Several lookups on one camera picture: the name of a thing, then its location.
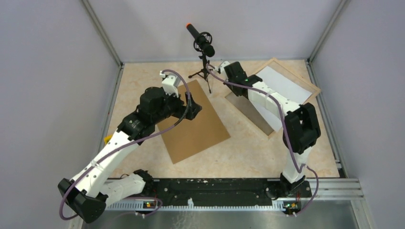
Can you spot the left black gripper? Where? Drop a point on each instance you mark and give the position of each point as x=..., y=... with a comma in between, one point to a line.
x=193, y=109

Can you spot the clear acrylic sheet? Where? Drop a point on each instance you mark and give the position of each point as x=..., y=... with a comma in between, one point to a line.
x=249, y=113

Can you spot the brown cardboard backing board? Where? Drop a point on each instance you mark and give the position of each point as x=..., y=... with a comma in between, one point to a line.
x=204, y=131

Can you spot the glossy printed photo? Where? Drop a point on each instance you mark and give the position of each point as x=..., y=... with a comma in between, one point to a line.
x=286, y=91

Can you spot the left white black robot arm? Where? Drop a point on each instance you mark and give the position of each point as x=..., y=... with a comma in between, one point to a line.
x=87, y=194

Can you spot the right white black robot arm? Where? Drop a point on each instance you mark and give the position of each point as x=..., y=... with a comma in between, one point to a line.
x=300, y=133

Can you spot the black mini tripod stand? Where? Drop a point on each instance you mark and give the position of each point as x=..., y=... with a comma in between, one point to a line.
x=203, y=73

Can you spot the black microphone orange tip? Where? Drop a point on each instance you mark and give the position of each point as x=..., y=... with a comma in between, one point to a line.
x=202, y=41

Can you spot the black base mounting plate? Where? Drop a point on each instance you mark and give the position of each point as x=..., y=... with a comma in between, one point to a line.
x=223, y=192

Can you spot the yellow plastic block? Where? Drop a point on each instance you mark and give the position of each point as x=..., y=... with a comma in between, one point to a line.
x=107, y=139

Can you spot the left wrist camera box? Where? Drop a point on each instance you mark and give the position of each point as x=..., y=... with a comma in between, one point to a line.
x=170, y=84

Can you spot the white cable duct rail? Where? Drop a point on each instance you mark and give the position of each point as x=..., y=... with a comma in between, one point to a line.
x=140, y=206

